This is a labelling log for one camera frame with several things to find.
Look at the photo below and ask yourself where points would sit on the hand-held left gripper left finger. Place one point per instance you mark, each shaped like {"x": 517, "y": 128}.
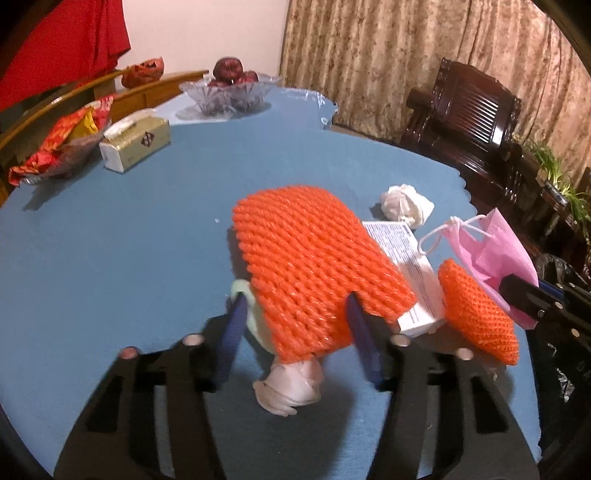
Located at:
{"x": 231, "y": 341}

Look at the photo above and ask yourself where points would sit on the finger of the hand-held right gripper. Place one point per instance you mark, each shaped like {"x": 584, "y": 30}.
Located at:
{"x": 554, "y": 289}
{"x": 521, "y": 295}

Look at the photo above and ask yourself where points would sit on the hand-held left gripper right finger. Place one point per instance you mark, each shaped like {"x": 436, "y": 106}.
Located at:
{"x": 364, "y": 341}

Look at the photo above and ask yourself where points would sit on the pink face mask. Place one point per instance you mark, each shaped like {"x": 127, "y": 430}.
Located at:
{"x": 494, "y": 254}

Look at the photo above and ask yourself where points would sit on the trash bin with black bag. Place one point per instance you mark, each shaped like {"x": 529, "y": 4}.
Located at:
{"x": 561, "y": 383}

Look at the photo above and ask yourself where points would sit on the large orange foam net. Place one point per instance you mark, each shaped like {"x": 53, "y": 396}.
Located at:
{"x": 314, "y": 258}

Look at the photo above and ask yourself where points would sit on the pale green foam piece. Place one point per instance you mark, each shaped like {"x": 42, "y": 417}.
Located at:
{"x": 256, "y": 323}

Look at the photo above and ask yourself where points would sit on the small orange foam net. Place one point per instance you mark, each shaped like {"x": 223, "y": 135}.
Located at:
{"x": 480, "y": 314}

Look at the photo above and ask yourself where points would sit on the crumpled white tissue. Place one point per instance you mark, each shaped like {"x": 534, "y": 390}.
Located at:
{"x": 291, "y": 383}
{"x": 406, "y": 205}

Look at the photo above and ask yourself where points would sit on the dark wooden side table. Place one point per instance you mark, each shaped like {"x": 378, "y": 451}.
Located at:
{"x": 540, "y": 212}

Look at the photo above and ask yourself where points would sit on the white printed carton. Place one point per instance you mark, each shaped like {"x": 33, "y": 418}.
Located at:
{"x": 415, "y": 277}

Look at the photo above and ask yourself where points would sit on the green potted plant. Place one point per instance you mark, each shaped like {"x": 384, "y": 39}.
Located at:
{"x": 561, "y": 180}

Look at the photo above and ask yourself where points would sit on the dark wooden armchair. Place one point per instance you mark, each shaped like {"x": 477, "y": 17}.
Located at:
{"x": 466, "y": 120}

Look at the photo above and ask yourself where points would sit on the gold and white tissue box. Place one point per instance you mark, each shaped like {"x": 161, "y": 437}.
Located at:
{"x": 134, "y": 141}

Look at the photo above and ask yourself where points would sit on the glass fruit bowl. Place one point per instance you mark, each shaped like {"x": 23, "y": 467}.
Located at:
{"x": 226, "y": 99}

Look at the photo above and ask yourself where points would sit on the red apple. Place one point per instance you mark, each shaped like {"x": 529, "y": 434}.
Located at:
{"x": 227, "y": 68}
{"x": 249, "y": 76}
{"x": 216, "y": 83}

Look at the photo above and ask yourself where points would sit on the yellow snack packet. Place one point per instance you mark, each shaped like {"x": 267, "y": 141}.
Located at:
{"x": 88, "y": 124}

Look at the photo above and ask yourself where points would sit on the wooden cabinet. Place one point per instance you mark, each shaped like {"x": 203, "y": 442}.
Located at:
{"x": 138, "y": 94}

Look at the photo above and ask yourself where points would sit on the red patterned snack packet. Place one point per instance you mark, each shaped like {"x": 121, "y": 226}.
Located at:
{"x": 99, "y": 108}

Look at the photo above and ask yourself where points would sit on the beige patterned curtain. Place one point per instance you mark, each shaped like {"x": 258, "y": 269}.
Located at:
{"x": 392, "y": 46}

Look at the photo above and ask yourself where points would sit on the red plastic bag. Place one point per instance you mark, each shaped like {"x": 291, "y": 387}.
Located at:
{"x": 143, "y": 74}

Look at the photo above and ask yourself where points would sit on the red cloth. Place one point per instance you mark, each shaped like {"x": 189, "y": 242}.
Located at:
{"x": 60, "y": 41}

